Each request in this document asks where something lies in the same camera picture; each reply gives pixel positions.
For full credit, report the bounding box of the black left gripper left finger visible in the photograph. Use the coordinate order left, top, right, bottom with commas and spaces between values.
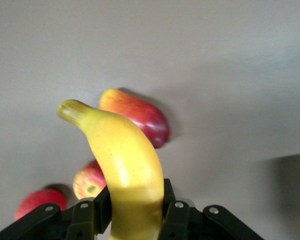
0, 186, 113, 240

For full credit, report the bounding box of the solid red apple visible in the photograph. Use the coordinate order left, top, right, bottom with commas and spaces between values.
14, 188, 68, 222

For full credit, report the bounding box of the red yellow mango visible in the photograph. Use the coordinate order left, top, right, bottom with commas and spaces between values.
98, 88, 171, 150

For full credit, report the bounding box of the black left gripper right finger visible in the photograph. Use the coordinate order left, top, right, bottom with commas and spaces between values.
159, 178, 266, 240

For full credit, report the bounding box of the yellow banana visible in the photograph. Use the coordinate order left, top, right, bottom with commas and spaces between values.
56, 99, 165, 240

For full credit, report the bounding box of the red yellow striped apple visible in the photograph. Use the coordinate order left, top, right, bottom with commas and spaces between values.
72, 159, 108, 201

